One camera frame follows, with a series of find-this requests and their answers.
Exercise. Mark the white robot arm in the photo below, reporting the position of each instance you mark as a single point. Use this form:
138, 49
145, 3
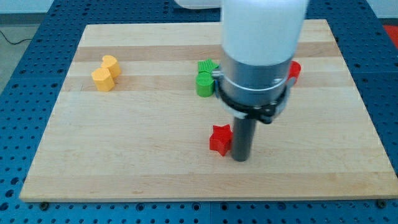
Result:
258, 40

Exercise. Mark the yellow hexagon block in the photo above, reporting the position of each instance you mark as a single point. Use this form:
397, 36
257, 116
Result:
103, 79

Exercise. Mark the light wooden board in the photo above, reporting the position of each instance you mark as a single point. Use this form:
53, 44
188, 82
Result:
147, 139

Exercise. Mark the yellow heart block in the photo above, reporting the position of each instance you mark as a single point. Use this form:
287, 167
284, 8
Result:
111, 63

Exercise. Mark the red circle block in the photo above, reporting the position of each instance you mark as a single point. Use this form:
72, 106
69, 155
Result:
294, 72

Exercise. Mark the green star block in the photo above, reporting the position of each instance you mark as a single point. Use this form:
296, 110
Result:
206, 66

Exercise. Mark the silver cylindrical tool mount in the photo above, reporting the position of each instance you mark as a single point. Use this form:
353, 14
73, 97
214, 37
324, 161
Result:
258, 92

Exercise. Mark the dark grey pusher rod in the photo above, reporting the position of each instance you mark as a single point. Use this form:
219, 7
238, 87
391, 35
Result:
243, 133

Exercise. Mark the green circle block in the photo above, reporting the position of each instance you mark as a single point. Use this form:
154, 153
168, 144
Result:
204, 84

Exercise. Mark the red star block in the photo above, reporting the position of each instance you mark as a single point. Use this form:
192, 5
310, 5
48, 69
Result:
220, 139

